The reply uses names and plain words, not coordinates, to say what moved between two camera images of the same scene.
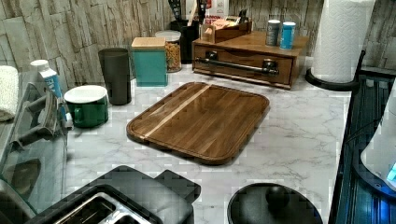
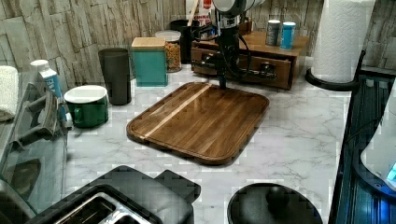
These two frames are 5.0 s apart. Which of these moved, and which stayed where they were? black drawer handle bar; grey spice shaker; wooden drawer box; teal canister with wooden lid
Moved: black drawer handle bar
Stayed: wooden drawer box; grey spice shaker; teal canister with wooden lid
